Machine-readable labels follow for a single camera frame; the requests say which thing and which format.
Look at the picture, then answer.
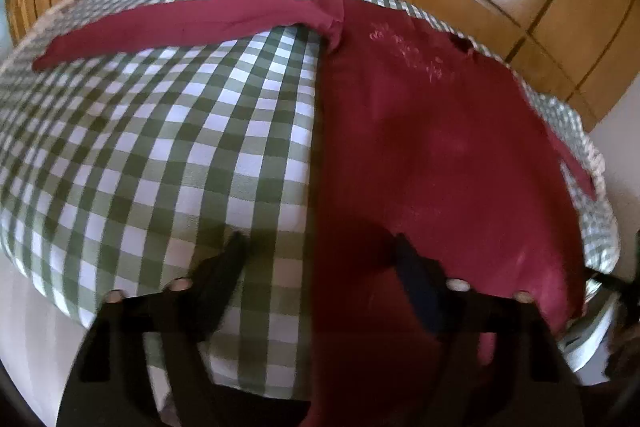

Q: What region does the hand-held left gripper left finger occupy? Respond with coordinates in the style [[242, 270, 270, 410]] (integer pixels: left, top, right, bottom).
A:
[[56, 231, 251, 427]]

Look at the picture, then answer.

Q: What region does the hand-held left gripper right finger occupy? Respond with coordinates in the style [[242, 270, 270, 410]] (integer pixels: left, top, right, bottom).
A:
[[392, 233, 586, 427]]

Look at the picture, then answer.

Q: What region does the maroon long-sleeved shirt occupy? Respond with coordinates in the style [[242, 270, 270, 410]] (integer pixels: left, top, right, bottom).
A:
[[31, 0, 598, 427]]

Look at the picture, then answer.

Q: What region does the green white checked blanket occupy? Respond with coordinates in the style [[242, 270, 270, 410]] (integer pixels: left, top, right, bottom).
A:
[[0, 0, 623, 408]]

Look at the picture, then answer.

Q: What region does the white rounded object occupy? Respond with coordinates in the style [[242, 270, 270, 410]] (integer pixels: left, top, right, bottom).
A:
[[557, 279, 621, 373]]

